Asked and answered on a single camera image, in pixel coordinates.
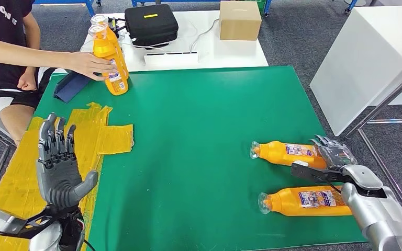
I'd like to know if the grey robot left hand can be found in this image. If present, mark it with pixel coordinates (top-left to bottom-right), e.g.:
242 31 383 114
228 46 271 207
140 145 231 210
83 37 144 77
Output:
35 112 100 209

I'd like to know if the person's left hand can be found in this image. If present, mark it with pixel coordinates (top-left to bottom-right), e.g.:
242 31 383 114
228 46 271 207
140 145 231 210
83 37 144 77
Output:
16 71 38 92

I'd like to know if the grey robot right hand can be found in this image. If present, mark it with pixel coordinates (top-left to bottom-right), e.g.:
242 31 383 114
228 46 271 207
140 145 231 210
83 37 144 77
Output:
310 135 358 171

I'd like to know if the person's right hand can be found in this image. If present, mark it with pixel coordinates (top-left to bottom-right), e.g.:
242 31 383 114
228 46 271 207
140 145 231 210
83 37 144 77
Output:
65 51 118 82

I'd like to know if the orange detergent bottle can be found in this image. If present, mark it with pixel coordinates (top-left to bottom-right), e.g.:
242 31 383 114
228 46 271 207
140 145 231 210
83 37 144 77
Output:
258 186 353 217
90 14 129 81
249 140 328 170
87 24 129 97

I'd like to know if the dark blue tablet case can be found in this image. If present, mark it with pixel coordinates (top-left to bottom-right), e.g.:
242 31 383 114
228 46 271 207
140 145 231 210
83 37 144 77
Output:
53 69 93 104

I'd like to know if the yellow tape patch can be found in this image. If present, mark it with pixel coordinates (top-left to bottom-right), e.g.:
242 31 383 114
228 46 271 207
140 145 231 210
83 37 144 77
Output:
0 102 135 251

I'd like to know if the black handheld controller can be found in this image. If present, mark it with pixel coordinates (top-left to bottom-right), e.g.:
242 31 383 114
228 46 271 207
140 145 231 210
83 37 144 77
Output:
108 17 120 37

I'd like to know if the blue metal rack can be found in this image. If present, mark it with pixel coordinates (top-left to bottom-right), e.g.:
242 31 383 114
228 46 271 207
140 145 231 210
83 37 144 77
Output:
131 0 273 16
343 0 360 13
32 0 96 17

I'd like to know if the person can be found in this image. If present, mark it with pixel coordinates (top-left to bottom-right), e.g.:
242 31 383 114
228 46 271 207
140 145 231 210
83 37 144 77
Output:
0 0 118 146

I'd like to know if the black carrying case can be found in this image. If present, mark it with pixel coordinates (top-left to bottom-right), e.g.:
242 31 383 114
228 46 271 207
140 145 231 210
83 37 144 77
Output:
124 4 179 49

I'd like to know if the white power strip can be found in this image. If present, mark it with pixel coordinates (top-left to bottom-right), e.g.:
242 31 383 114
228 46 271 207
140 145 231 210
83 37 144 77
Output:
143 52 199 67

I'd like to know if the white tilted table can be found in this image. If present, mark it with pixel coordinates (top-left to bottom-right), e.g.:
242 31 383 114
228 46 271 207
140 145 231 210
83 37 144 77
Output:
309 4 402 137

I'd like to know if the green table mat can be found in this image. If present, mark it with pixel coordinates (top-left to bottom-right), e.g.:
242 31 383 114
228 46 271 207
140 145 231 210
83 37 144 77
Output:
32 65 368 251

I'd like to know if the white low table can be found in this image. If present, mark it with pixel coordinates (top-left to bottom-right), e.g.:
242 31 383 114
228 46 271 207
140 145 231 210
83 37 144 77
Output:
80 10 270 73

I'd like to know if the brown cardboard box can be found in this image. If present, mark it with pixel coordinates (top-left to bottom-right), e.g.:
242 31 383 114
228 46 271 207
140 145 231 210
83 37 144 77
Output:
219 1 262 41

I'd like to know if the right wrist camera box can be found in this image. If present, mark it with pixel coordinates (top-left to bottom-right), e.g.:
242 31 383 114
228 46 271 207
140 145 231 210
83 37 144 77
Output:
290 160 352 184

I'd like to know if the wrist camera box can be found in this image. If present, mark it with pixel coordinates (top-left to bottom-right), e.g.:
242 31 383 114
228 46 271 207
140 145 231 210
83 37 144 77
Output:
290 160 352 184
0 207 63 239

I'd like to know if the white table cable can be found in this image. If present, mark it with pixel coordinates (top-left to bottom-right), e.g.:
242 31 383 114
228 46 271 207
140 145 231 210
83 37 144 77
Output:
188 17 221 53
119 35 171 49

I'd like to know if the steel table frame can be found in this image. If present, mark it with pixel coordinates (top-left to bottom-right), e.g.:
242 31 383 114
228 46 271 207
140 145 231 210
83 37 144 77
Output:
341 48 402 231

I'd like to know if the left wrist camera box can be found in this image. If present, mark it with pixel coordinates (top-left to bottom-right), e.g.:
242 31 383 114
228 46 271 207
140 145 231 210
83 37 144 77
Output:
0 207 63 239

